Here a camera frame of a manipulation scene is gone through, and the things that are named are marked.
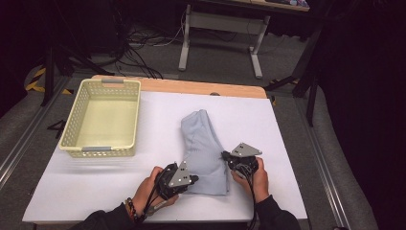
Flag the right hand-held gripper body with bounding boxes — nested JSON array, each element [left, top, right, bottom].
[[227, 142, 263, 175]]

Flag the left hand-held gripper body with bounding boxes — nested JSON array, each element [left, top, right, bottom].
[[155, 160, 192, 200]]

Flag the light blue knit garment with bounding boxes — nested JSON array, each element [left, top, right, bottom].
[[180, 108, 231, 196]]

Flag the cream perforated plastic basket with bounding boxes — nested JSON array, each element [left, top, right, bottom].
[[57, 78, 142, 159]]

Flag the person's right hand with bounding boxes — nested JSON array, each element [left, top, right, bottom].
[[231, 156, 271, 204]]

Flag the person's left hand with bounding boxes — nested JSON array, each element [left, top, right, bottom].
[[131, 165, 180, 219]]

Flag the black metal stand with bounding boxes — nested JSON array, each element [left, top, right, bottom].
[[263, 18, 324, 127], [39, 41, 114, 108]]

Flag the white-legged wooden desk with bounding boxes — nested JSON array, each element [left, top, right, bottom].
[[177, 0, 310, 80]]

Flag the dark curtain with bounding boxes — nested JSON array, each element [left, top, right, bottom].
[[314, 0, 406, 230]]

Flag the colourful item on desk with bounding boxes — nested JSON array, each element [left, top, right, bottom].
[[281, 0, 310, 8]]

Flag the yellow and black floor tape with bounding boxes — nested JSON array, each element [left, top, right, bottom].
[[25, 66, 74, 96]]

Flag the left hand-held gripper cable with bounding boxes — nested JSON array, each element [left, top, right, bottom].
[[140, 181, 170, 224]]

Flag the hand-held gripper cable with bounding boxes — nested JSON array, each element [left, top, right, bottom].
[[140, 181, 170, 224], [240, 166, 259, 230]]

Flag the right hand-held gripper cable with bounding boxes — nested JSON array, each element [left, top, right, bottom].
[[240, 166, 259, 230]]

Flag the beaded bracelet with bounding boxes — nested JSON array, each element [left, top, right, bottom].
[[124, 196, 142, 223]]

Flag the aluminium floor rail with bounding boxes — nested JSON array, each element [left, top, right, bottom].
[[0, 76, 70, 190], [295, 97, 352, 230]]

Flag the bundle of black floor cables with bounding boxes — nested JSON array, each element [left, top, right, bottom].
[[111, 9, 190, 80]]

